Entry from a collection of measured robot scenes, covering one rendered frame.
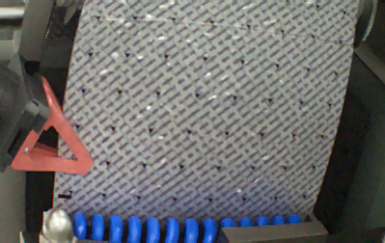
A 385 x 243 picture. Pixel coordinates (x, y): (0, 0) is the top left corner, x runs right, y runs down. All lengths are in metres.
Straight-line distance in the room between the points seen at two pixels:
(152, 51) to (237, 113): 0.09
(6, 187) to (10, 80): 0.18
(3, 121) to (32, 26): 0.11
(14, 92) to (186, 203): 0.19
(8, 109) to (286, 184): 0.26
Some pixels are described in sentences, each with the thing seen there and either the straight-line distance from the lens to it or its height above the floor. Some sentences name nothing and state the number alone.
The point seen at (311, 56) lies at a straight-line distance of 0.76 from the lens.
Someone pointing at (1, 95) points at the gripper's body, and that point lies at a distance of 0.67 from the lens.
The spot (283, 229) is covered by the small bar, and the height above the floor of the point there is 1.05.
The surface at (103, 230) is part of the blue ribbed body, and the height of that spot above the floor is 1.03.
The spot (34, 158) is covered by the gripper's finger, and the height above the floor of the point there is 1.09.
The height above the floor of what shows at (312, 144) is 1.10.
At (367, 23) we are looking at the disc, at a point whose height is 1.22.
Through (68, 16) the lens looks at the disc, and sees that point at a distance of 0.71.
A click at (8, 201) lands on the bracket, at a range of 0.84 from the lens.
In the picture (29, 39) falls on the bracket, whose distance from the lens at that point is 0.76.
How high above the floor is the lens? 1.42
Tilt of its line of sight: 24 degrees down
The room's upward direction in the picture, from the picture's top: 12 degrees clockwise
